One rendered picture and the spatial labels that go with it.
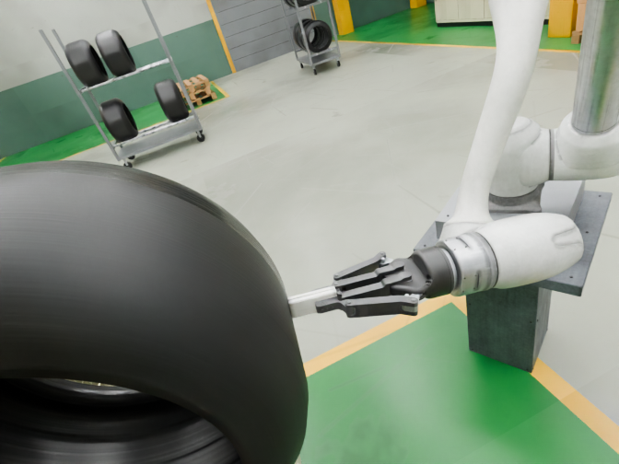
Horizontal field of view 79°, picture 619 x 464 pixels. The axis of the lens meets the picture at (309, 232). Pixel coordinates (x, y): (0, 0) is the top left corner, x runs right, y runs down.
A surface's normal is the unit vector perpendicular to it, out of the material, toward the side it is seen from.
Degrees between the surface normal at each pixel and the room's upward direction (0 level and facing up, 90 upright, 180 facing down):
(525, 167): 90
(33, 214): 26
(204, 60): 90
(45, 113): 90
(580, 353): 0
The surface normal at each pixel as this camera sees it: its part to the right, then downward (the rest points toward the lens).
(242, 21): 0.34, 0.44
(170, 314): 0.56, -0.22
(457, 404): -0.27, -0.80
